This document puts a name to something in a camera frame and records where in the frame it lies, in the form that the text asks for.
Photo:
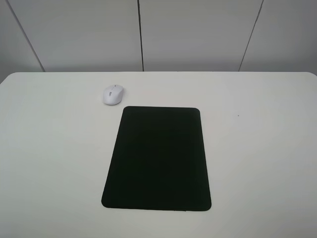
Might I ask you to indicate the white wireless computer mouse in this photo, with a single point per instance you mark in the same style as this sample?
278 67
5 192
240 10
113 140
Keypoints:
113 95

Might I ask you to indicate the black rectangular mouse pad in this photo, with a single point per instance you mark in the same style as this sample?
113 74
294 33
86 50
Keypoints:
158 161

